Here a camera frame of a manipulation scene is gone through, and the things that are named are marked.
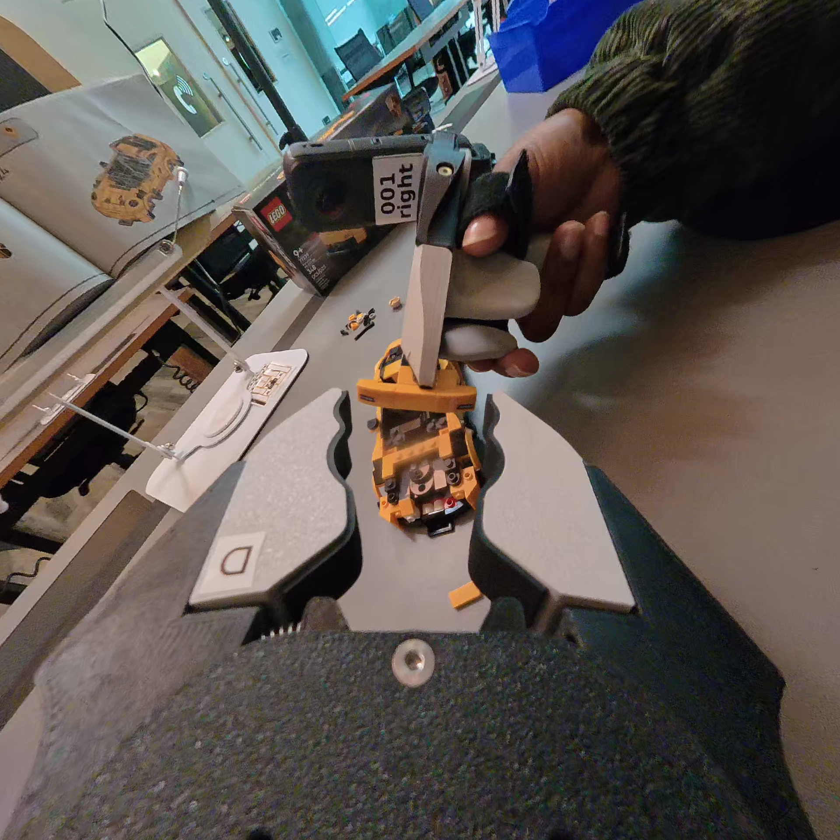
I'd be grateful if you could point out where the instruction booklet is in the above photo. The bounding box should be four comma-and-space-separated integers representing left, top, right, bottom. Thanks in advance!
0, 72, 249, 371

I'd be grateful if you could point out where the wooden edged desk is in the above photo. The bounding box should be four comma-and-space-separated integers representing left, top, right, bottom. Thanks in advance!
0, 210, 240, 490

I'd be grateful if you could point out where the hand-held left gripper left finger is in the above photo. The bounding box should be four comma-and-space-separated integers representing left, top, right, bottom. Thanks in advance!
189, 388, 364, 609

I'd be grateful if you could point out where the blue plastic bin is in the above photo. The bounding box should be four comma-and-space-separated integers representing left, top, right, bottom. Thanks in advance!
489, 0, 647, 94

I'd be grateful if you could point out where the black office chair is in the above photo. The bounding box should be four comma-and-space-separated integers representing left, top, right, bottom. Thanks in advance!
333, 28, 385, 83

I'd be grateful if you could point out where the sticker sheet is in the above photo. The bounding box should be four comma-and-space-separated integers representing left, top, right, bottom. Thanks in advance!
246, 363, 294, 408

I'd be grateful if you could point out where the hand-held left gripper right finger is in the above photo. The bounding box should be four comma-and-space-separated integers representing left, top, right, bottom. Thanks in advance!
467, 392, 637, 635

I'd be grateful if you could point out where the black cardboard set box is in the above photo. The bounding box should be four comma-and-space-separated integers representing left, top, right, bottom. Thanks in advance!
233, 177, 395, 299

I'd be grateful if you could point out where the black pole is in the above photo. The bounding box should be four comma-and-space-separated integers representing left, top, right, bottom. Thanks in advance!
206, 0, 309, 151

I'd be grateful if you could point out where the yellow lego car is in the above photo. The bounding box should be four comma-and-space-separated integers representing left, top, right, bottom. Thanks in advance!
369, 338, 484, 537

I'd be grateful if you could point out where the yellow lego bumper assembly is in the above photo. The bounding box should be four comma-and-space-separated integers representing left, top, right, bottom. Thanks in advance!
356, 377, 478, 414

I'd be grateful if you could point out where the white document stand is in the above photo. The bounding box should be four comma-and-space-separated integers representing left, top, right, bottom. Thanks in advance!
29, 167, 309, 514

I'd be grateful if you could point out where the dark toy box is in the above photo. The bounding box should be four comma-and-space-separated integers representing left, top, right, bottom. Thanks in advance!
377, 85, 437, 135

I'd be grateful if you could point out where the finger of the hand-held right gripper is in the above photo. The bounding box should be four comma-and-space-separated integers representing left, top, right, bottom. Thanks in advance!
399, 241, 455, 389

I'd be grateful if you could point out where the person's right hand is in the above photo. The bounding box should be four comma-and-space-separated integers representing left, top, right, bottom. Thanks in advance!
461, 108, 632, 379

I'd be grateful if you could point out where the long wooden table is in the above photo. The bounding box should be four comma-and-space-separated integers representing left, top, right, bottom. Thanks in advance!
341, 0, 487, 102

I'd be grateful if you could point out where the person's right forearm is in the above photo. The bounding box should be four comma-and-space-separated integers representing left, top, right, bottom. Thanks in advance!
548, 0, 840, 242

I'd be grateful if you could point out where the wall screen with phone icon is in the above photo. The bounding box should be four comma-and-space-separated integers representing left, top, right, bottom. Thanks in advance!
134, 37, 225, 139

